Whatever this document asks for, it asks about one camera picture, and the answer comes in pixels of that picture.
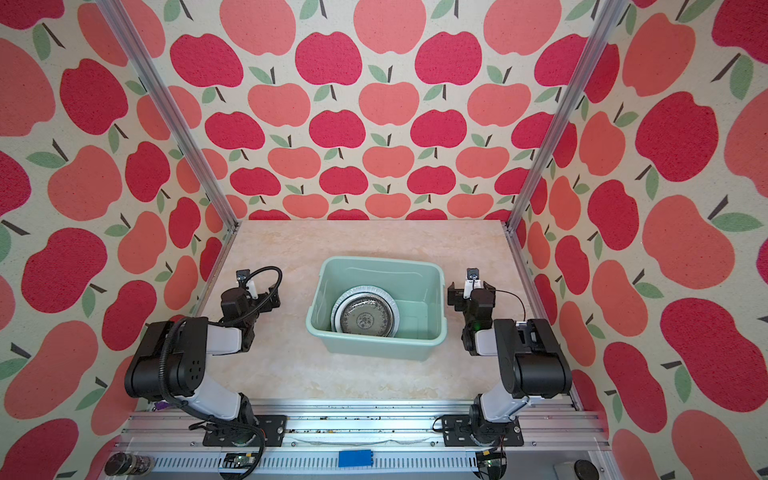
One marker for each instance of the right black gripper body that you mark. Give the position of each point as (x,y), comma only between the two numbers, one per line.
(457,296)

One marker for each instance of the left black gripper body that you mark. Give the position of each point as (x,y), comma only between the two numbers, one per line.
(262,305)

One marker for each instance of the mint green plastic bin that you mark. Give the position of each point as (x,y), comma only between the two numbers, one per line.
(418,289)

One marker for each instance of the white fluted plate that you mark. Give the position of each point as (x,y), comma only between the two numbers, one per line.
(357,292)

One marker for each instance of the amber translucent glass plate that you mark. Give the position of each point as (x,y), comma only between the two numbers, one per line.
(366,315)

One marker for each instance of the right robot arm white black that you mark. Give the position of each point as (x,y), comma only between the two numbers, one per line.
(531,363)

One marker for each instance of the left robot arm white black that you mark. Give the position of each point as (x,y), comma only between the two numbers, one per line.
(170,363)

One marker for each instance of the green circuit board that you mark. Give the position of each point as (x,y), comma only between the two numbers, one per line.
(238,461)

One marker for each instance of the black round object right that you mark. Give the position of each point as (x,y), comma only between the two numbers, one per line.
(585,470)

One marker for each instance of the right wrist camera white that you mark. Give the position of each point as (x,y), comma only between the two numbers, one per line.
(473,279)

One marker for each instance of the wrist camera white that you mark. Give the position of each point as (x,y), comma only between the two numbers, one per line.
(245,281)
(473,279)

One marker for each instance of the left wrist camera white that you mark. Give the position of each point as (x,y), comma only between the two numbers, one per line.
(245,281)

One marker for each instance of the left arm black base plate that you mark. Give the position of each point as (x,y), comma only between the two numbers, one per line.
(273,428)

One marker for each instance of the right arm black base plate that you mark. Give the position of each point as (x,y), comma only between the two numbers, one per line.
(464,431)

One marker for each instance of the blue block on rail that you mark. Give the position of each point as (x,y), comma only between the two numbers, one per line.
(355,458)

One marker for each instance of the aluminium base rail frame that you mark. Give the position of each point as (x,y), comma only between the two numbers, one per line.
(404,436)

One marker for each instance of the left aluminium frame post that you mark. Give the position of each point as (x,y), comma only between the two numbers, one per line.
(130,40)

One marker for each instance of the aluminium frame post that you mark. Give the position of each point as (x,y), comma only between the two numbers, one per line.
(596,43)
(130,40)

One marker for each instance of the right aluminium frame post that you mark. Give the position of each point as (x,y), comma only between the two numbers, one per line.
(596,43)

